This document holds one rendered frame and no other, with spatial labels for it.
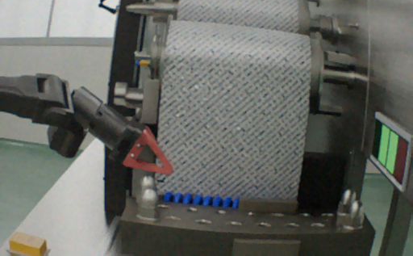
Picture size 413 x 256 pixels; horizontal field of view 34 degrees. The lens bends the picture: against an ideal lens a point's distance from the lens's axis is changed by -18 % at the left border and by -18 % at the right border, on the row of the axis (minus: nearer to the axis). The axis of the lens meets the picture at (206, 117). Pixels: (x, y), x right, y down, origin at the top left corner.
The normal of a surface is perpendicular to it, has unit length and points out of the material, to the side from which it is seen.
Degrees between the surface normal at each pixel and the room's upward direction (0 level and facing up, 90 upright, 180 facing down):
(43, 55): 90
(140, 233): 90
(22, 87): 36
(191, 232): 90
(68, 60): 90
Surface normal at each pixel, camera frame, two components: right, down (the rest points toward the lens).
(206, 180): -0.01, 0.14
